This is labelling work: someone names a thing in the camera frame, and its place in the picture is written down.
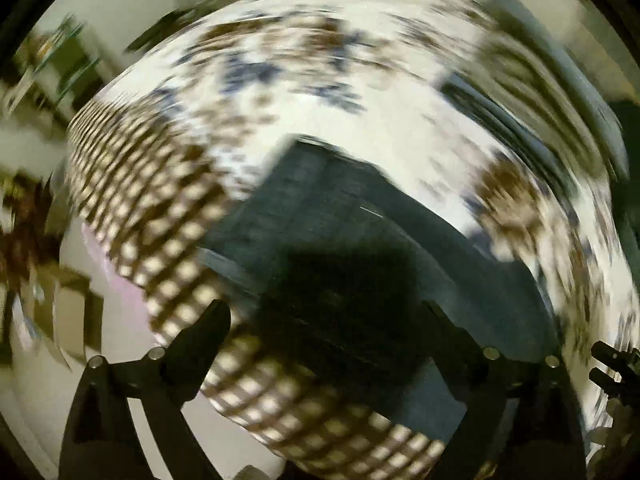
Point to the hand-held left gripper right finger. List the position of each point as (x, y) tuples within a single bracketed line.
[(446, 331)]

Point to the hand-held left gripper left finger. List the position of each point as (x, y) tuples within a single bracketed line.
[(212, 326)]

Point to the floral checkered printed blanket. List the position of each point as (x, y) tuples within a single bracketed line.
[(320, 60)]

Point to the shelf with green items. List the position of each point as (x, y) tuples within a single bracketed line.
[(60, 65)]

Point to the dark grey pants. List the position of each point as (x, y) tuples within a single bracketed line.
[(325, 220)]

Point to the brown wooden furniture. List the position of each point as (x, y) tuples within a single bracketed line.
[(22, 240)]

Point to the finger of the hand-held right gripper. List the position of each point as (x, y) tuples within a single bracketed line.
[(608, 381), (613, 353)]

